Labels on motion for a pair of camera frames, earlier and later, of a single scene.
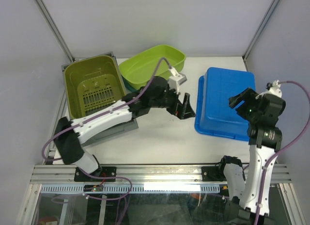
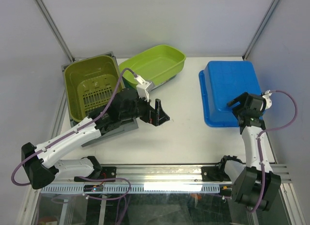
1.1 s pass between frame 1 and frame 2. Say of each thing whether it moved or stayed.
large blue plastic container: moved
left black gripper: moved
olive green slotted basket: stayed
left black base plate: stayed
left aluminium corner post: stayed
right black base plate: stayed
